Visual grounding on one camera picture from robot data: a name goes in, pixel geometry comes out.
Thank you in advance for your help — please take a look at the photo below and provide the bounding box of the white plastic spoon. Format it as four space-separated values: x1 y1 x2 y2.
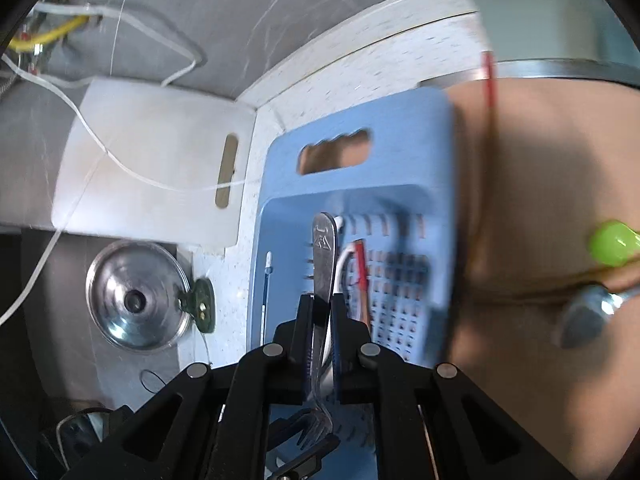
322 215 352 367

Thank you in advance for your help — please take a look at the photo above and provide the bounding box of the steel pot lid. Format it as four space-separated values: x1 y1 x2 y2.
84 239 194 352

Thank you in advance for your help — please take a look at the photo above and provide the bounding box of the yellow gas hose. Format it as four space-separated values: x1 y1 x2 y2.
7 14 92 54

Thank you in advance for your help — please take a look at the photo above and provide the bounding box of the green handled utensil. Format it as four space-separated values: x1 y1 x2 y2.
587 219 640 269

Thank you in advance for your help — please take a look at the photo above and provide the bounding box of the green lid clip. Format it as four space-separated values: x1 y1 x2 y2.
177 279 217 335

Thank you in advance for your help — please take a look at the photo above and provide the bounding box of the orange mat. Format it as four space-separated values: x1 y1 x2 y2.
297 77 640 480

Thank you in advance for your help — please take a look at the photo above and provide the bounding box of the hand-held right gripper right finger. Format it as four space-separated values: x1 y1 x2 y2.
330 292 576 480

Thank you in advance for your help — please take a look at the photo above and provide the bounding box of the white cutting board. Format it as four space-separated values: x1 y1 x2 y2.
50 76 257 249

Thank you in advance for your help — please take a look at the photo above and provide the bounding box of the red plastic chopstick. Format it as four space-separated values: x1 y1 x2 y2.
351 240 372 322
481 50 499 112

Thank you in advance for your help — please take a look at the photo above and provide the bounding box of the blue plastic basket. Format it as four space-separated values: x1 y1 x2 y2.
245 86 457 480

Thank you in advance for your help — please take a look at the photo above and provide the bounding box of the blue chopstick white tip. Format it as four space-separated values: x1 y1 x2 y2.
261 252 274 342

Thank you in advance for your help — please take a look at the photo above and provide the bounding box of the white cable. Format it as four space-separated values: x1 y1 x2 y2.
0 2 264 327

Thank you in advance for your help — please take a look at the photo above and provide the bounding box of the metal fork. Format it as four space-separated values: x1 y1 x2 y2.
299 212 342 442

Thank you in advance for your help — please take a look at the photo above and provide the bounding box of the metal spoon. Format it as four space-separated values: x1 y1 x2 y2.
556 282 640 352

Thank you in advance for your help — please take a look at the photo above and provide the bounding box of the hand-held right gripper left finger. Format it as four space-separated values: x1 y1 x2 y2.
62 294 314 480

